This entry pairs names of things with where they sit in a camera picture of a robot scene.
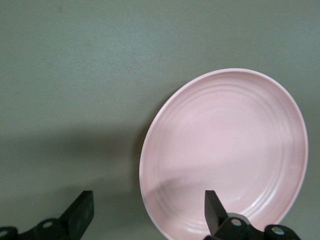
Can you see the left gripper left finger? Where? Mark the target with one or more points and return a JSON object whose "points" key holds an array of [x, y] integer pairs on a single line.
{"points": [[80, 212]]}

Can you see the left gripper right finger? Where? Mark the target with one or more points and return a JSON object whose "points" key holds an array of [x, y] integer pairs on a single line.
{"points": [[215, 212]]}

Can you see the pink shallow plate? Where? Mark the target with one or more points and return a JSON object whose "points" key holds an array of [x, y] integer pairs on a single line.
{"points": [[225, 155]]}

